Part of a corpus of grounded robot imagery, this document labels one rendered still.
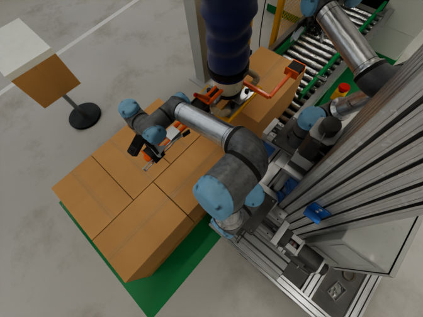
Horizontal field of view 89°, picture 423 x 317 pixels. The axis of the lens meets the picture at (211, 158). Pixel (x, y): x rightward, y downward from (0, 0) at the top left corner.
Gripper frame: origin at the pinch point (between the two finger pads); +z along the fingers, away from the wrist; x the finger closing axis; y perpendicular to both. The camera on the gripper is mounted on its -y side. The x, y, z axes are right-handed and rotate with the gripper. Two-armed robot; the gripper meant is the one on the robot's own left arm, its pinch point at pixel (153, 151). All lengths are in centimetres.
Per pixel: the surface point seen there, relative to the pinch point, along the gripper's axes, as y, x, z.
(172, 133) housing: 13.7, -0.4, -0.3
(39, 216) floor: -114, 108, 121
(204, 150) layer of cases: 37, 7, 66
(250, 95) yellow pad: 67, -11, 12
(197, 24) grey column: 125, 93, 41
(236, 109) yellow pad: 53, -11, 12
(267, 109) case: 75, -21, 26
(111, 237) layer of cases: -59, 11, 66
